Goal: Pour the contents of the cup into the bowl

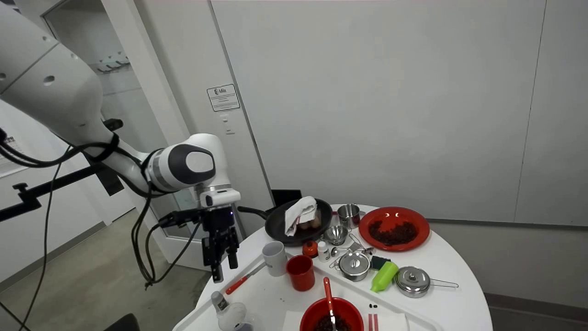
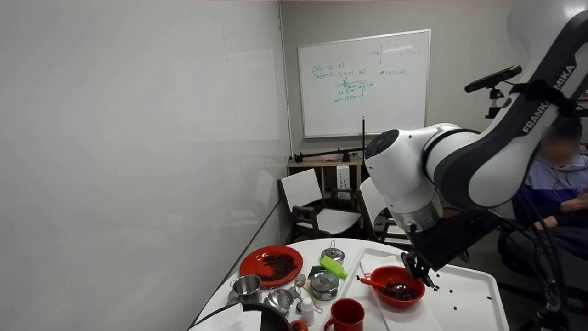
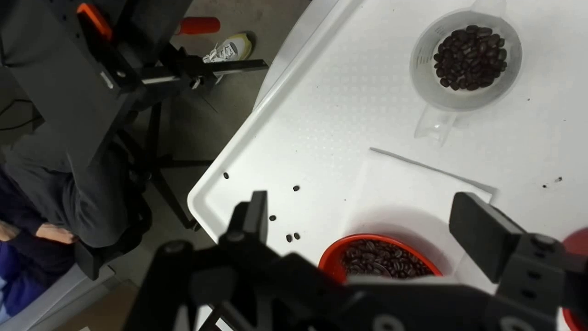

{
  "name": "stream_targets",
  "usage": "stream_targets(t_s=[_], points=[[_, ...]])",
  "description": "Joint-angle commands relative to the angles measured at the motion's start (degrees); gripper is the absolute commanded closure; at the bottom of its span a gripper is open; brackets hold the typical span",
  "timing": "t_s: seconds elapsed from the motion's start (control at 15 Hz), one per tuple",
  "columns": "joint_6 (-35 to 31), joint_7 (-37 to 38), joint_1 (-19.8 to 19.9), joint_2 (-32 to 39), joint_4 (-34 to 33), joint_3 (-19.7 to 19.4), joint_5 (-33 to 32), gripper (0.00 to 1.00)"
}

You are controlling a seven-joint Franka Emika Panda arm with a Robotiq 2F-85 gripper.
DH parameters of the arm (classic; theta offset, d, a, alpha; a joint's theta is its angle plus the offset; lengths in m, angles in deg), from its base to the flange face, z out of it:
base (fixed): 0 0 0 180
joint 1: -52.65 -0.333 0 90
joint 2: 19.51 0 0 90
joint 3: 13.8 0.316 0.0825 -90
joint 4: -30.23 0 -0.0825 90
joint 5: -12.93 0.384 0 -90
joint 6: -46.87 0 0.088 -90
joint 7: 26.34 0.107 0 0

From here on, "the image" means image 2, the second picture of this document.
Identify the black camera on stand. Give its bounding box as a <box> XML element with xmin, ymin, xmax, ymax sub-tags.
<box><xmin>462</xmin><ymin>64</ymin><xmax>523</xmax><ymax>121</ymax></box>

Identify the small steel cup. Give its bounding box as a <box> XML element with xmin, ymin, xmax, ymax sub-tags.
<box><xmin>231</xmin><ymin>274</ymin><xmax>262</xmax><ymax>303</ymax></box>

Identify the small steel bowl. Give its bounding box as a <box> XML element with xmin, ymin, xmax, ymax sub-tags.
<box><xmin>266</xmin><ymin>287</ymin><xmax>295</xmax><ymax>314</ymax></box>

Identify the red cup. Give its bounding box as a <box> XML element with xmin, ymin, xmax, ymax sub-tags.
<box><xmin>321</xmin><ymin>298</ymin><xmax>367</xmax><ymax>331</ymax></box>

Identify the red plate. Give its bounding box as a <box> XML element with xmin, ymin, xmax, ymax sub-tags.
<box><xmin>236</xmin><ymin>244</ymin><xmax>304</xmax><ymax>290</ymax></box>

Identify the small white shaker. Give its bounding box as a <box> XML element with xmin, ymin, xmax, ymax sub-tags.
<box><xmin>297</xmin><ymin>296</ymin><xmax>317</xmax><ymax>327</ymax></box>

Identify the black tripod rod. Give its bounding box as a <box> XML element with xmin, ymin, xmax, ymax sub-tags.
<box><xmin>292</xmin><ymin>116</ymin><xmax>369</xmax><ymax>163</ymax></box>

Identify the green toy vegetable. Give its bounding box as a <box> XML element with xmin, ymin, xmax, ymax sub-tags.
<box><xmin>317</xmin><ymin>253</ymin><xmax>349</xmax><ymax>281</ymax></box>

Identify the dark coffee beans pile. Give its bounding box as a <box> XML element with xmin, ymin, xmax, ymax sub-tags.
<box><xmin>382</xmin><ymin>279</ymin><xmax>420</xmax><ymax>301</ymax></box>
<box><xmin>260</xmin><ymin>253</ymin><xmax>299</xmax><ymax>281</ymax></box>

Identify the seated person blue sweater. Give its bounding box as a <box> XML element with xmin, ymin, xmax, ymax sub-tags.
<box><xmin>497</xmin><ymin>112</ymin><xmax>588</xmax><ymax>290</ymax></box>

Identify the wooden shelf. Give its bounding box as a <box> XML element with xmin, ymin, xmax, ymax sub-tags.
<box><xmin>286</xmin><ymin>152</ymin><xmax>369</xmax><ymax>209</ymax></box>

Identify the red plastic spoon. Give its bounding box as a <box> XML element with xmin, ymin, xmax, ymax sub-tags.
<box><xmin>356</xmin><ymin>274</ymin><xmax>400</xmax><ymax>294</ymax></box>

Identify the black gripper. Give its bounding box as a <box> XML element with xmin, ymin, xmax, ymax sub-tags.
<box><xmin>400</xmin><ymin>209</ymin><xmax>501</xmax><ymax>290</ymax></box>

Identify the whiteboard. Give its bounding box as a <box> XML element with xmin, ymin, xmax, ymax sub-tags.
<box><xmin>295</xmin><ymin>27</ymin><xmax>433</xmax><ymax>139</ymax></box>

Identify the red bowl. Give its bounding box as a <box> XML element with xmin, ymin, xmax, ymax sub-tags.
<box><xmin>367</xmin><ymin>264</ymin><xmax>428</xmax><ymax>310</ymax></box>

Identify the white cloth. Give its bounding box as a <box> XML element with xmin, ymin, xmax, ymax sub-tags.
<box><xmin>190</xmin><ymin>303</ymin><xmax>264</xmax><ymax>331</ymax></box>

